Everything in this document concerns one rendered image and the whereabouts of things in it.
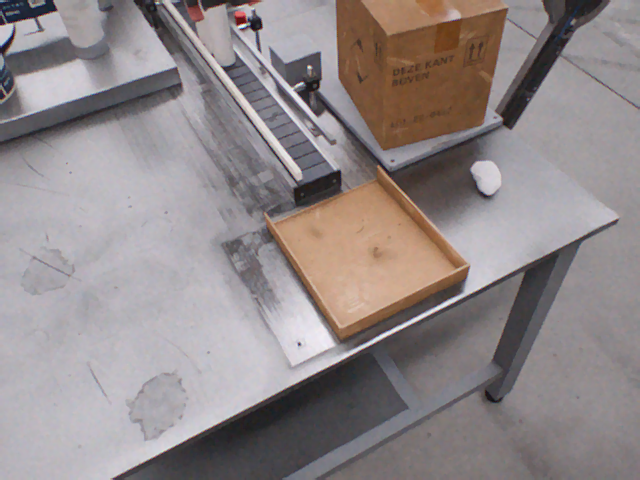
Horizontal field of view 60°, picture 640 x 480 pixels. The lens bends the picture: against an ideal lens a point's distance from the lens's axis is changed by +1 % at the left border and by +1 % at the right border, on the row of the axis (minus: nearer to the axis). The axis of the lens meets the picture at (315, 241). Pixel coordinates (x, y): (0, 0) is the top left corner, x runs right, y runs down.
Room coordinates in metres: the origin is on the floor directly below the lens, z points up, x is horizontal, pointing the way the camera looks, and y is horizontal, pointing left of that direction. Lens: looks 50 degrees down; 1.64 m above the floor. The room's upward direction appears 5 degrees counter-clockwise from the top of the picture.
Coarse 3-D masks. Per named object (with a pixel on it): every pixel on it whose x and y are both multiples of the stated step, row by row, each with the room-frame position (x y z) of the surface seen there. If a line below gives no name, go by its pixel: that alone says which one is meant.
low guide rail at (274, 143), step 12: (168, 0) 1.55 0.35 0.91; (180, 24) 1.43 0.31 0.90; (192, 36) 1.35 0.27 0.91; (204, 48) 1.28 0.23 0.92; (216, 72) 1.19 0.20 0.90; (228, 84) 1.12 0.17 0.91; (240, 96) 1.06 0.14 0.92; (252, 108) 1.02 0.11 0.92; (252, 120) 0.99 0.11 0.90; (264, 132) 0.93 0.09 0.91; (276, 144) 0.89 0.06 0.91; (288, 156) 0.85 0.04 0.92; (288, 168) 0.83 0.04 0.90
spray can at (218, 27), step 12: (204, 12) 1.26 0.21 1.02; (216, 12) 1.24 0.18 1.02; (216, 24) 1.24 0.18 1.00; (228, 24) 1.26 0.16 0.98; (216, 36) 1.24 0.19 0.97; (228, 36) 1.25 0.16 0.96; (216, 48) 1.24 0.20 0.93; (228, 48) 1.25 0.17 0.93; (216, 60) 1.25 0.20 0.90; (228, 60) 1.24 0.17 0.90
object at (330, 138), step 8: (232, 24) 1.30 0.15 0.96; (240, 32) 1.26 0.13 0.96; (240, 40) 1.24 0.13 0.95; (248, 40) 1.22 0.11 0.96; (248, 48) 1.19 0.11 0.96; (256, 56) 1.15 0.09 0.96; (264, 64) 1.11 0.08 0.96; (272, 72) 1.07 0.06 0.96; (280, 80) 1.04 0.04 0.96; (288, 88) 1.01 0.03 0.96; (288, 96) 1.00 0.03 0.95; (296, 96) 0.98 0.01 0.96; (296, 104) 0.96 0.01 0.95; (304, 104) 0.95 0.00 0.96; (304, 112) 0.93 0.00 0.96; (312, 120) 0.90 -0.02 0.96; (320, 128) 0.87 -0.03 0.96; (328, 136) 0.84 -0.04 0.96
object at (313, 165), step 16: (160, 0) 1.63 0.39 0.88; (208, 64) 1.27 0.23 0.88; (240, 64) 1.25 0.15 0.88; (240, 80) 1.18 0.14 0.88; (256, 80) 1.18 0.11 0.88; (256, 96) 1.11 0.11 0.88; (272, 96) 1.10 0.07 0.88; (256, 112) 1.05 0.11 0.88; (272, 112) 1.04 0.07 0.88; (256, 128) 0.99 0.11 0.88; (272, 128) 0.99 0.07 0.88; (288, 128) 0.98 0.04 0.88; (288, 144) 0.93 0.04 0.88; (304, 144) 0.92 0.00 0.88; (304, 160) 0.87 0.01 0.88; (320, 160) 0.87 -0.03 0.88; (304, 176) 0.82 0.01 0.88; (320, 176) 0.82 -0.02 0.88
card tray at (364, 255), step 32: (352, 192) 0.81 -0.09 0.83; (384, 192) 0.80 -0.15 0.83; (288, 224) 0.74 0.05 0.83; (320, 224) 0.73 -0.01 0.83; (352, 224) 0.72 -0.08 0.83; (384, 224) 0.71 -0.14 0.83; (416, 224) 0.71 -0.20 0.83; (288, 256) 0.65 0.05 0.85; (320, 256) 0.65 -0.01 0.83; (352, 256) 0.64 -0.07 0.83; (384, 256) 0.63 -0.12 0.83; (416, 256) 0.63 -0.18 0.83; (448, 256) 0.62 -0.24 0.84; (320, 288) 0.58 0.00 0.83; (352, 288) 0.57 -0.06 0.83; (384, 288) 0.56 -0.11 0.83; (416, 288) 0.56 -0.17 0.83; (352, 320) 0.50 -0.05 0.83
